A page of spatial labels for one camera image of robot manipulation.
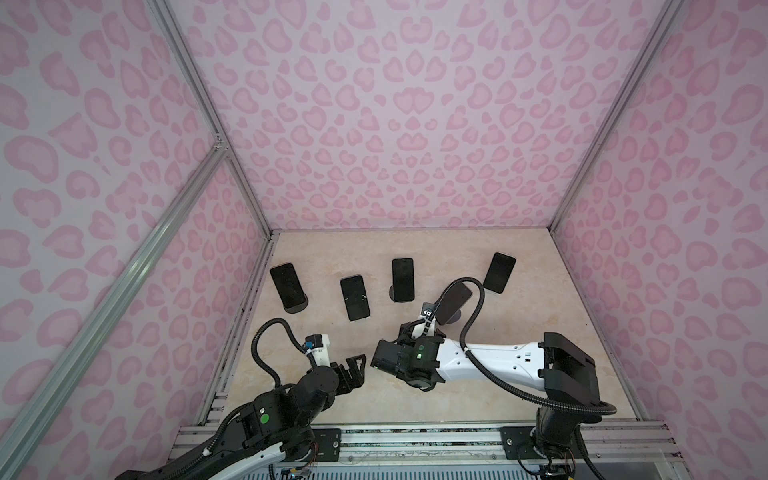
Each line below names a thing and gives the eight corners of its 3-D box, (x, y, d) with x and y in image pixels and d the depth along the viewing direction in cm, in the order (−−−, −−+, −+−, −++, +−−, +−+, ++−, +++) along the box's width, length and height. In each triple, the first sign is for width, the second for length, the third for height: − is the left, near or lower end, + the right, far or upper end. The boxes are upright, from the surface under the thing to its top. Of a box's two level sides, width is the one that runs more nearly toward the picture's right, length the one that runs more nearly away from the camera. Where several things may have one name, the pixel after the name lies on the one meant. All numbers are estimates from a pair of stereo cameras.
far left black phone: (290, 317, 99) (275, 290, 86) (284, 297, 104) (269, 268, 92) (309, 309, 101) (297, 282, 88) (303, 290, 106) (290, 261, 93)
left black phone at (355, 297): (348, 321, 97) (343, 301, 87) (345, 300, 102) (339, 279, 92) (369, 317, 98) (366, 296, 88) (365, 296, 103) (361, 274, 93)
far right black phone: (482, 289, 104) (491, 266, 94) (486, 275, 108) (495, 251, 98) (501, 295, 102) (512, 272, 92) (504, 281, 106) (516, 257, 96)
